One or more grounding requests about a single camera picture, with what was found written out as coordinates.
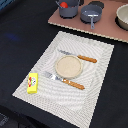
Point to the yellow toy butter box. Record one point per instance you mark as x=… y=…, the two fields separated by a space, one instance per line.
x=32 y=83

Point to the red toy tomato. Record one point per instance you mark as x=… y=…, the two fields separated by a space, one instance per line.
x=64 y=5

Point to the round wooden plate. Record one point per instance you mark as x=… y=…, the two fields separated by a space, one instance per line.
x=68 y=66

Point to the beige woven placemat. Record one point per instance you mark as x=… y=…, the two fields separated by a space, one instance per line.
x=66 y=102

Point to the brown toy stove board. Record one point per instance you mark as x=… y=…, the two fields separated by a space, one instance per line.
x=105 y=27

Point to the black stove burner disc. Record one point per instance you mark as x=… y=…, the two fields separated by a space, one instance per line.
x=97 y=3

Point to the beige bowl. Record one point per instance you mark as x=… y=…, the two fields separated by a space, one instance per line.
x=122 y=14

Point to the knife with wooden handle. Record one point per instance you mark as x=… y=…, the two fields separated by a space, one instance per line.
x=79 y=56

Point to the fork with wooden handle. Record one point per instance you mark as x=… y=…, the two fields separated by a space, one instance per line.
x=54 y=77

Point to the grey toy saucepan with handle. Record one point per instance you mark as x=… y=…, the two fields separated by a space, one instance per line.
x=91 y=14

